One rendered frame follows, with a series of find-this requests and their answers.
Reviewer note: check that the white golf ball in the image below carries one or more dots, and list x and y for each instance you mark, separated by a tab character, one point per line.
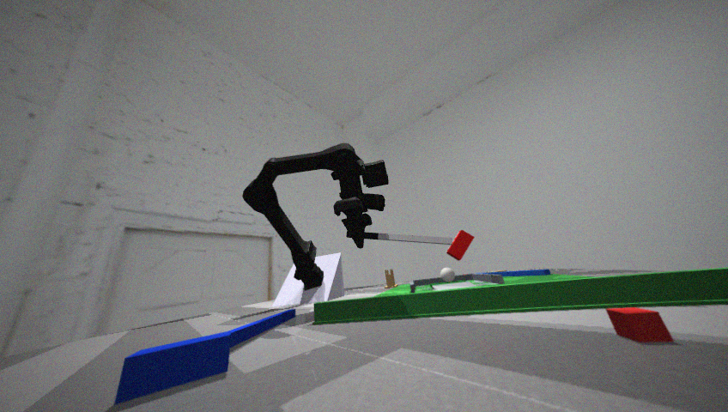
447	274

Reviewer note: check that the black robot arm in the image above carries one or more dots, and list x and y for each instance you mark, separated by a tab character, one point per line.
261	196

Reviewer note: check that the large green mat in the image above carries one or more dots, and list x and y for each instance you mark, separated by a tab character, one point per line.
405	289

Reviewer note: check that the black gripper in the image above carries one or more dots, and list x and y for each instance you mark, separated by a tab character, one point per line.
353	208

